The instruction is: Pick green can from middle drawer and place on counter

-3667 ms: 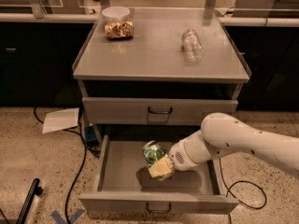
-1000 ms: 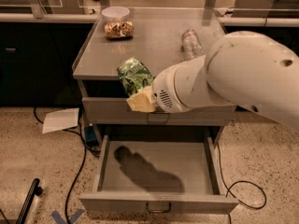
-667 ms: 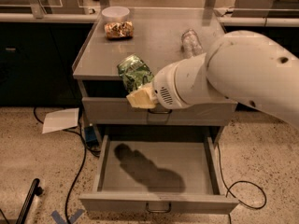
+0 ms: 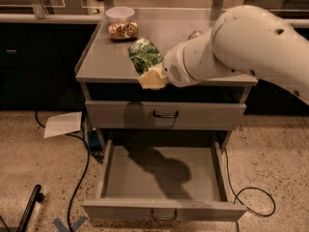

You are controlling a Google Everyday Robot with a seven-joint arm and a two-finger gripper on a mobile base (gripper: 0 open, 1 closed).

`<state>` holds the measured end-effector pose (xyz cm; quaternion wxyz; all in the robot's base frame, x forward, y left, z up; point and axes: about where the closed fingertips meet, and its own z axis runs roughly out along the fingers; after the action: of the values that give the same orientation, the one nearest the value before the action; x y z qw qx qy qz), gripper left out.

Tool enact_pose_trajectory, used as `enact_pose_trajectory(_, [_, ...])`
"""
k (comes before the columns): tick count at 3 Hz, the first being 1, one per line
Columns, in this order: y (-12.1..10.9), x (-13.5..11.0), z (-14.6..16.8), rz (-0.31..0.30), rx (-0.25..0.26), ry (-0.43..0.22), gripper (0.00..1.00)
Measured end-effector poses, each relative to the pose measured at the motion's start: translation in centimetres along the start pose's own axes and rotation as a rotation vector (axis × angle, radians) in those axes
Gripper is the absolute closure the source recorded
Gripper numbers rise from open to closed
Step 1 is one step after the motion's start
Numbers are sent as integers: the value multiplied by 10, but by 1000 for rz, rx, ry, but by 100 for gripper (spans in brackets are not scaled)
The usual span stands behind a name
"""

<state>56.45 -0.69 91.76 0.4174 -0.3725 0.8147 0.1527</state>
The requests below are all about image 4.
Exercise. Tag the open middle drawer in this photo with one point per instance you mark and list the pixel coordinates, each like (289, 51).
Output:
(163, 183)

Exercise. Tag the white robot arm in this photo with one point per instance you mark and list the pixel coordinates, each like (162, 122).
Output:
(245, 39)

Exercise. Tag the clear plastic bottle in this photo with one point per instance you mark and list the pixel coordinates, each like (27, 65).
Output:
(194, 34)

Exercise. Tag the blue power box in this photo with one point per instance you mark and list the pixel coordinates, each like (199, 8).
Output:
(93, 141)

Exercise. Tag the dark counter with cabinets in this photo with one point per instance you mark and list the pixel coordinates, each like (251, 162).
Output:
(37, 62)

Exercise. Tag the brown snack bag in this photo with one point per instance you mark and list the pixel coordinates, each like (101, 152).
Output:
(123, 31)

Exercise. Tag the grey metal drawer cabinet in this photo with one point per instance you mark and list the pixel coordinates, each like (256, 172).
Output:
(105, 61)

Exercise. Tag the green soda can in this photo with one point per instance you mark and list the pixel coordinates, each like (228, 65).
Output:
(144, 55)

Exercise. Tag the black bar object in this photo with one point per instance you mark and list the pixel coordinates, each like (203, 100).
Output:
(35, 197)

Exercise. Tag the white paper sheet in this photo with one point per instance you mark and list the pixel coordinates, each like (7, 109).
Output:
(63, 124)

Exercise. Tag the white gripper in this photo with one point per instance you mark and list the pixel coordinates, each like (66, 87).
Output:
(175, 67)

